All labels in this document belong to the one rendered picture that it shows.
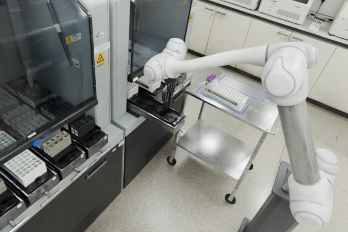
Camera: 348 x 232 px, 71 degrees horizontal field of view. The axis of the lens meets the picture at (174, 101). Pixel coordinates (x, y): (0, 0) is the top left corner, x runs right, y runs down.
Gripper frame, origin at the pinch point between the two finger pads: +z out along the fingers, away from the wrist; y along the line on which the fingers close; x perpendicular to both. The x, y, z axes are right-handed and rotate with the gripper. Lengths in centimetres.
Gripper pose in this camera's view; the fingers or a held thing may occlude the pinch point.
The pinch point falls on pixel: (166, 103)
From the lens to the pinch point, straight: 148.7
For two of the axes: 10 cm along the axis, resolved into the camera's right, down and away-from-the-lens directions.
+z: -1.5, 7.8, 6.1
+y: -5.2, 4.7, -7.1
